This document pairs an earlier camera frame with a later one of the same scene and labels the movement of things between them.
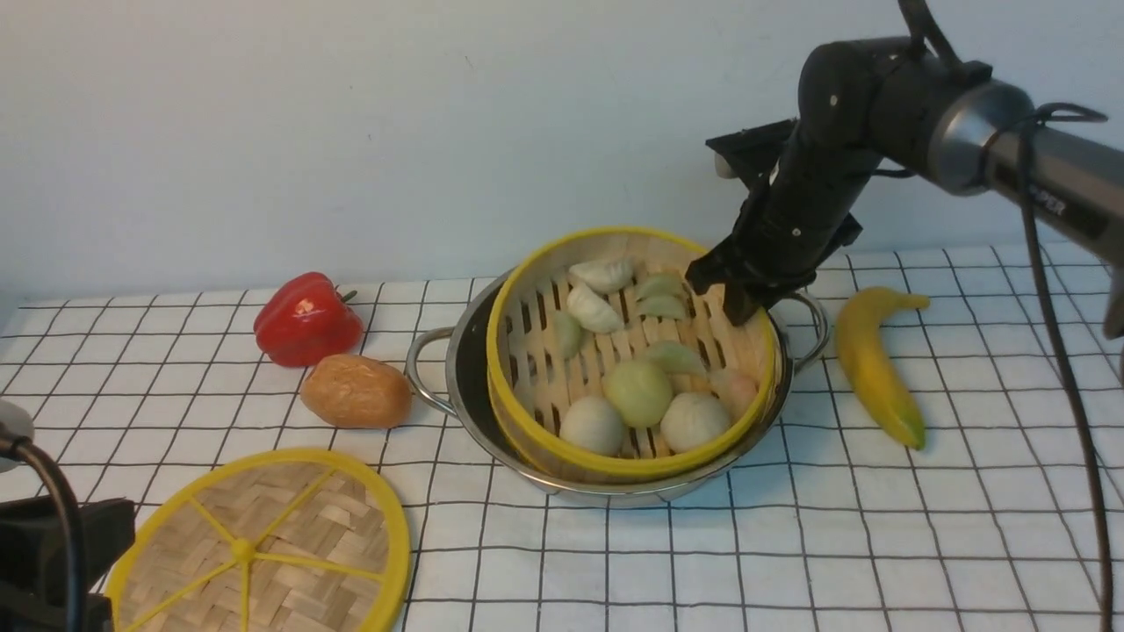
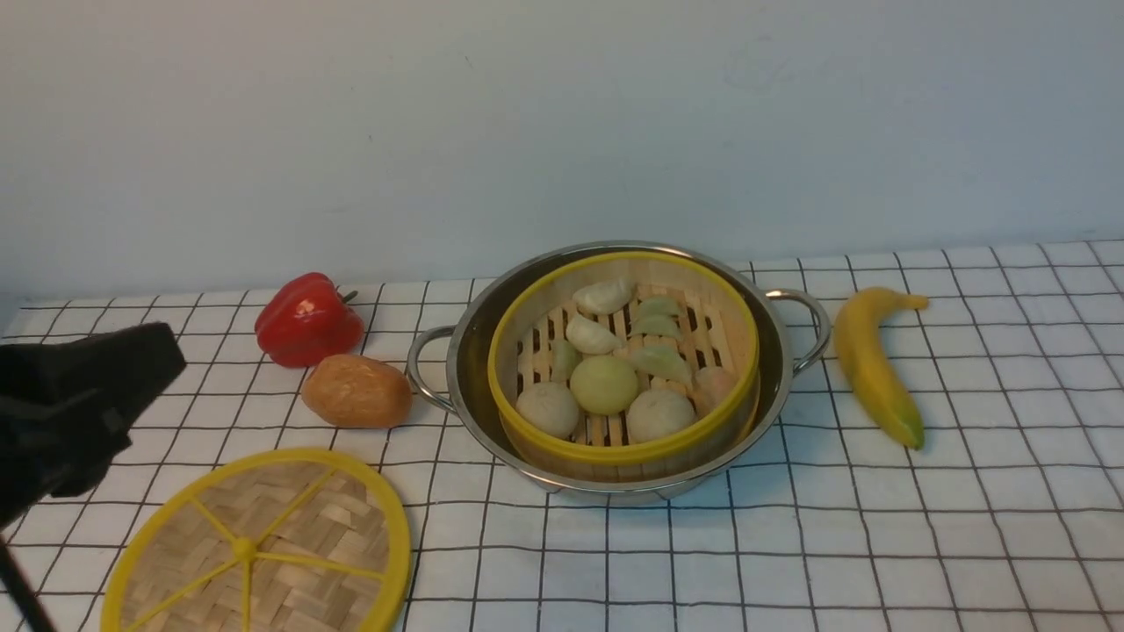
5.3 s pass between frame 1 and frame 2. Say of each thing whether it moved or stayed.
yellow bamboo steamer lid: stayed
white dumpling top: moved
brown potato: stayed
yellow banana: stayed
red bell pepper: stayed
